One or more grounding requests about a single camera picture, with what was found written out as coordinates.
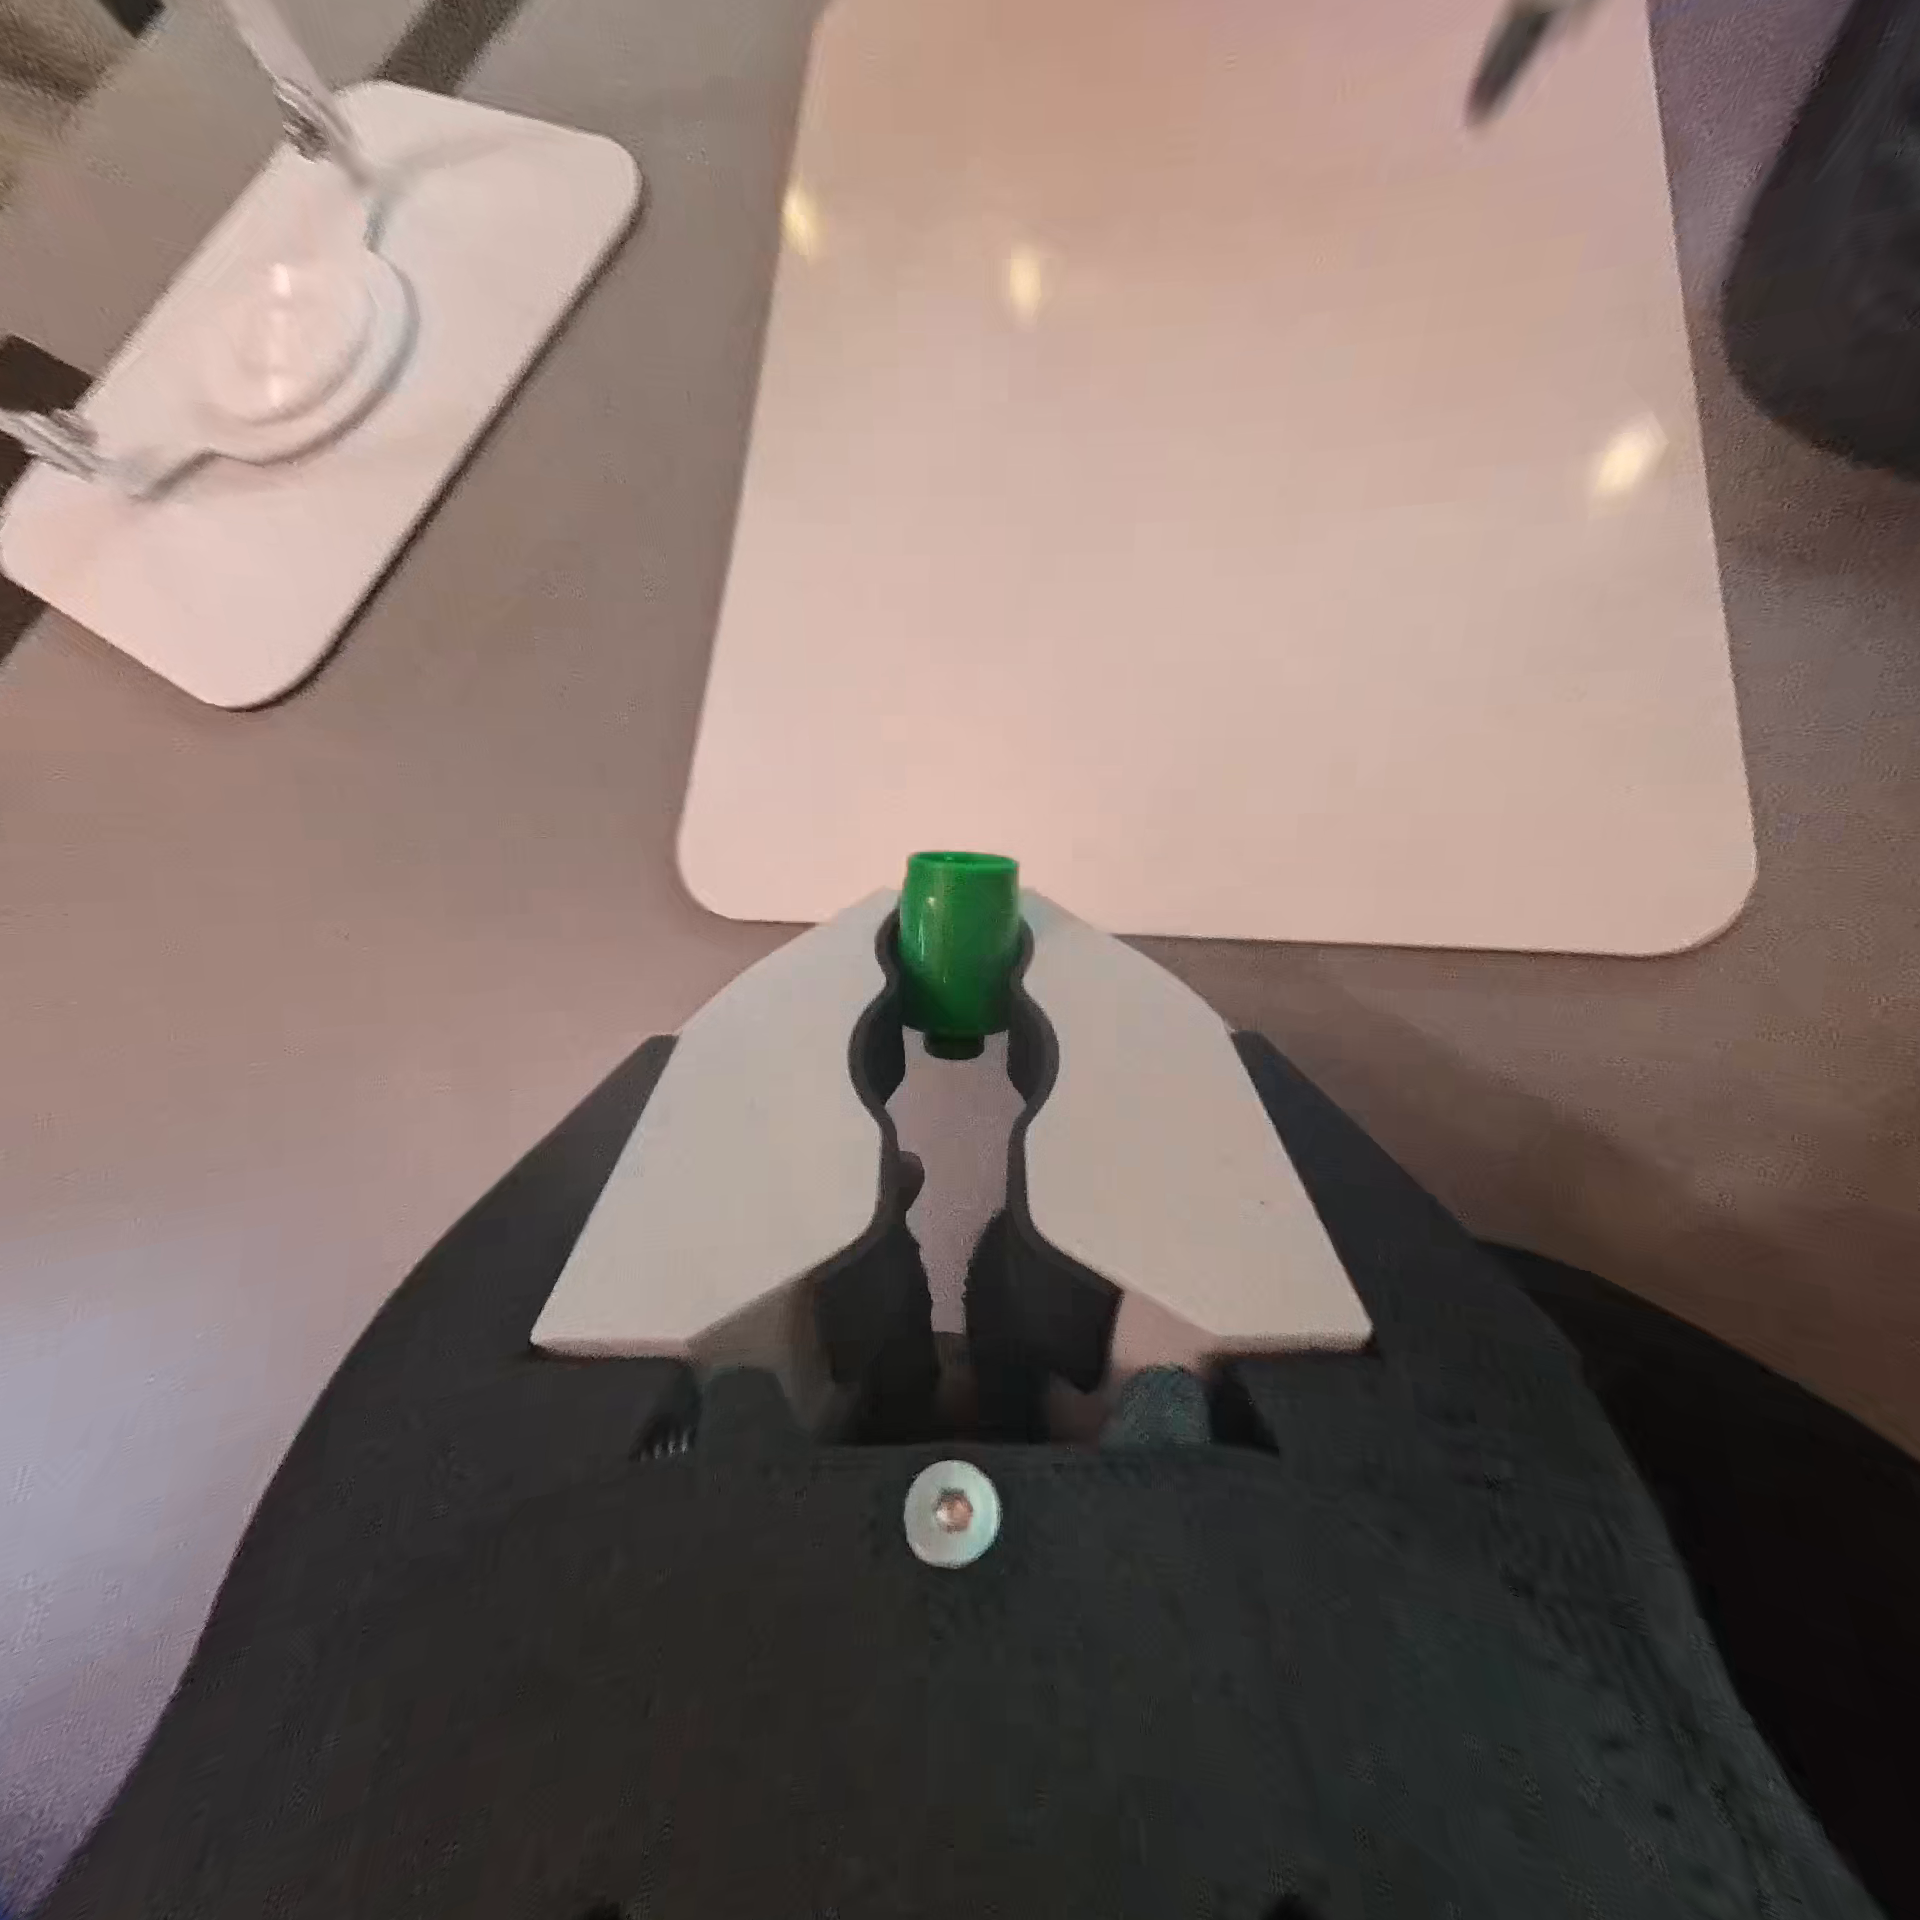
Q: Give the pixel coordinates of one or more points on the white table sign stand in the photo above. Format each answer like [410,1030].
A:
[360,391]

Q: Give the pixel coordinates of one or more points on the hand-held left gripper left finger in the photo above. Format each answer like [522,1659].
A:
[721,1186]

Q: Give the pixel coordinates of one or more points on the black knobbly rounded object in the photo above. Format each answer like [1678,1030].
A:
[1836,271]

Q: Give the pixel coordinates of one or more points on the green marker cap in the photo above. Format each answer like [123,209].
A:
[961,937]

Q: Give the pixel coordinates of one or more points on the white whiteboard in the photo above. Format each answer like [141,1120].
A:
[1200,540]

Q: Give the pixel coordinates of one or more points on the green whiteboard marker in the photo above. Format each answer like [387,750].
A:
[1525,54]

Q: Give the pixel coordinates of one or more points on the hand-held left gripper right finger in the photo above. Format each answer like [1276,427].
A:
[1187,1186]

